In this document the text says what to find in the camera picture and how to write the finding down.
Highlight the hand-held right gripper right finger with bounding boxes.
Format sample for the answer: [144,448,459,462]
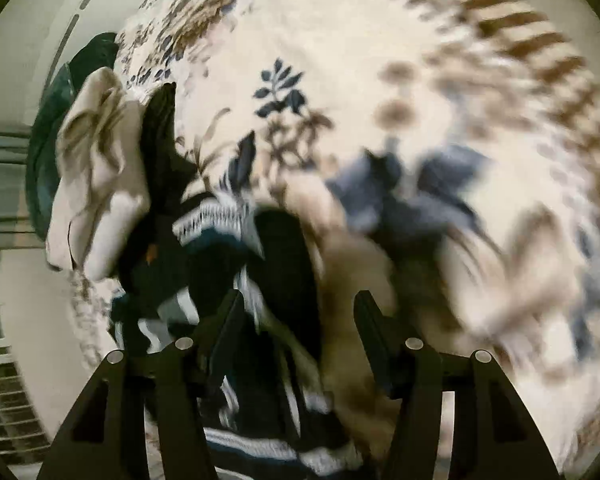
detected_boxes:
[354,290,564,480]

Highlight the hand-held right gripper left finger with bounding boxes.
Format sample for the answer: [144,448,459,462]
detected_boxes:
[36,289,246,480]

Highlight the dark striped garment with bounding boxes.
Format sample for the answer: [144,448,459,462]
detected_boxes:
[109,192,376,478]

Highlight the tan brown garment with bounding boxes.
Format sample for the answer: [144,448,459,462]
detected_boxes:
[280,180,406,466]

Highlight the black garment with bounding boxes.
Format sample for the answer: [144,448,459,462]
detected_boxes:
[117,81,216,301]

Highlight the beige cloth garment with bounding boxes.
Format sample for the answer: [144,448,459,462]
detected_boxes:
[46,67,152,281]

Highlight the floral printed blanket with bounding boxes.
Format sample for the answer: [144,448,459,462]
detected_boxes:
[67,0,600,476]

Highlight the dark green garment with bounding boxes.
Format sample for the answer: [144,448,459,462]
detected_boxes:
[25,32,120,241]

